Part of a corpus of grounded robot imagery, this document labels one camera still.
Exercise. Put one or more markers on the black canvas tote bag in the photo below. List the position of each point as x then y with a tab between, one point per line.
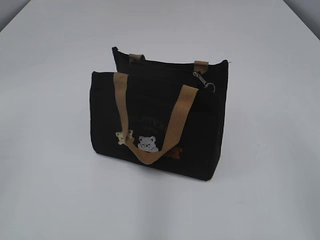
157	114

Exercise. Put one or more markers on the silver metal zipper pull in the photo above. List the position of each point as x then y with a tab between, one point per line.
204	82

